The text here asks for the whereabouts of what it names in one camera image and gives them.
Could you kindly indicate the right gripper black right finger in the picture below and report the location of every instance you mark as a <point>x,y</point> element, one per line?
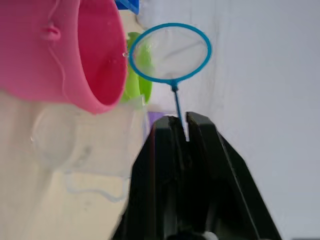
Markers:
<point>225,187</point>

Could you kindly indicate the clear plastic cup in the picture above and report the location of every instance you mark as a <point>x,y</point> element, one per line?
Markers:
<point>82,140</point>

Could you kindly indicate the pink plastic bucket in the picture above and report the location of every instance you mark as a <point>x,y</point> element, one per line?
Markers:
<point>37,62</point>

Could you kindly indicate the blue plastic tub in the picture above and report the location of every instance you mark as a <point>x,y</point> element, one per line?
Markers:
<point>128,6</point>

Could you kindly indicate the green plastic bucket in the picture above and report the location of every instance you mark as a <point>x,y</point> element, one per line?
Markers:
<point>143,87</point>

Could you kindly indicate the blue hoop fishing net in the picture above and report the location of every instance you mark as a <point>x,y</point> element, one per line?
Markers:
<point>178,102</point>

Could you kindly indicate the purple tissue pack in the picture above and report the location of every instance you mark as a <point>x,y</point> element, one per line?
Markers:
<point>153,120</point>

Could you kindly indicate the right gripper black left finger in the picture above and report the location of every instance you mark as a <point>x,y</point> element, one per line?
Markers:
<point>155,175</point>

